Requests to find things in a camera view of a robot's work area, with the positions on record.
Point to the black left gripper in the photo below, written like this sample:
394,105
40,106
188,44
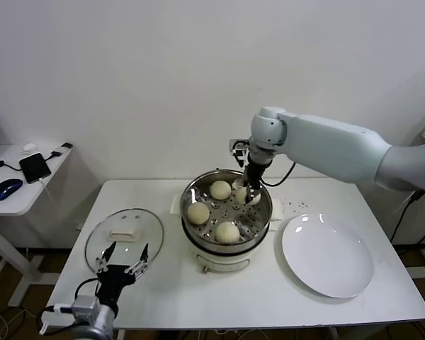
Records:
115,281

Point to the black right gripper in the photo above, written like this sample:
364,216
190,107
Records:
255,175

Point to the white steamed baozi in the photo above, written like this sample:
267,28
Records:
220,189
197,213
227,232
241,195

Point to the glass pot lid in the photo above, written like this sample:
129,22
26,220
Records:
102,226

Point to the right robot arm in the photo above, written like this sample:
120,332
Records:
340,148

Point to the steel steamer basket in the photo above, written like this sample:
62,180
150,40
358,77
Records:
258,219

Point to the cream electric cooker base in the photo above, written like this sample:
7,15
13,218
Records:
223,262

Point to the white round plate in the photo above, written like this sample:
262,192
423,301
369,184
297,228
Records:
322,255

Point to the white side desk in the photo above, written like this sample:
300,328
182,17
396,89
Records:
17,203

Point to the black smartphone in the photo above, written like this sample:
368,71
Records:
34,168

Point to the black USB adapter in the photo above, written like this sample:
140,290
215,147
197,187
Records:
67,145

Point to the blue computer mouse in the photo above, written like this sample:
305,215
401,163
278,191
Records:
6,189

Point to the small white object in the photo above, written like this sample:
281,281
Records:
29,147

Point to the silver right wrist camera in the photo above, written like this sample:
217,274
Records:
239,148

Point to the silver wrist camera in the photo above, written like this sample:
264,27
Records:
239,148
85,308

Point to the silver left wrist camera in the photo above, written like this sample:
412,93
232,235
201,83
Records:
85,308

